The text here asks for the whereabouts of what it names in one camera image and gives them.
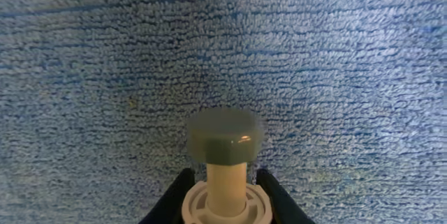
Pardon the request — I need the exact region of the white pipette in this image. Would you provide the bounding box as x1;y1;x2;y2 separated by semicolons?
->
180;107;274;224

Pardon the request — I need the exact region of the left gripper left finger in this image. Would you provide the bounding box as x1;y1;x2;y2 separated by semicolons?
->
138;167;197;224

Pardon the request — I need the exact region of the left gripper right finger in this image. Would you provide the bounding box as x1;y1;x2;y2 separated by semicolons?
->
256;167;317;224

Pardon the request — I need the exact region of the blue cloth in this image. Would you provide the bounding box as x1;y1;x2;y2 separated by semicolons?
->
0;0;447;224

